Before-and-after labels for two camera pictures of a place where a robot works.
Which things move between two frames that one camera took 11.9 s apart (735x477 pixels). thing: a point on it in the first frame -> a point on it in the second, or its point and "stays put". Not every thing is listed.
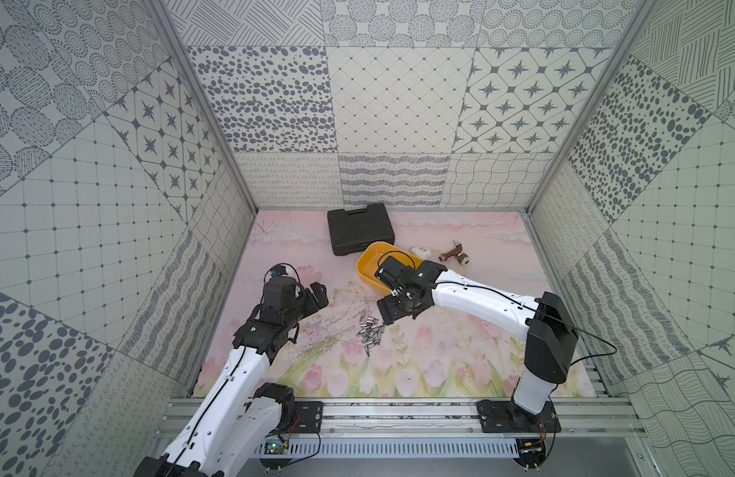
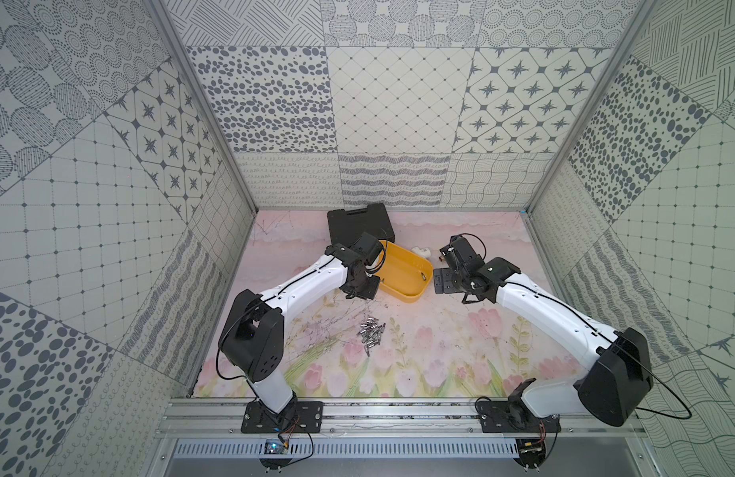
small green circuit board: (274, 447) stays put
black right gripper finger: (392, 308) -> (444, 282)
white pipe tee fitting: (422, 252) stays put
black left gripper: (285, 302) -> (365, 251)
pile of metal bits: (370, 333) stays put
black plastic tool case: (352, 234) stays put
